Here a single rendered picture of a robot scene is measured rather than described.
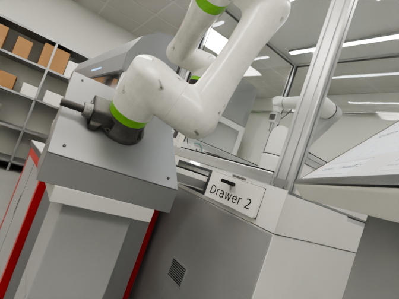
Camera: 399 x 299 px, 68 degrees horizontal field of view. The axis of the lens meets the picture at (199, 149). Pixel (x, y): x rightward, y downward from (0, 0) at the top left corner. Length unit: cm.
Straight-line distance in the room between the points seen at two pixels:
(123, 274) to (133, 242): 16
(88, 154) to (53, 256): 28
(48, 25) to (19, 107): 136
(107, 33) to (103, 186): 495
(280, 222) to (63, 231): 65
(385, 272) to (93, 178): 66
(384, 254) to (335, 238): 79
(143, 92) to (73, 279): 54
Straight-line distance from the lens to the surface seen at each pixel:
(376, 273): 56
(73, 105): 89
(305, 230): 114
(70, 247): 91
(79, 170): 81
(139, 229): 150
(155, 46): 219
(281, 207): 101
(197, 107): 80
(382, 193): 36
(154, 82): 78
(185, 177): 124
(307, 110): 107
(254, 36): 91
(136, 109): 83
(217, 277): 117
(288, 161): 104
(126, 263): 154
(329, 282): 141
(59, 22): 557
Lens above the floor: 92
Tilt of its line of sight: 4 degrees up
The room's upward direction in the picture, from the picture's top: 19 degrees clockwise
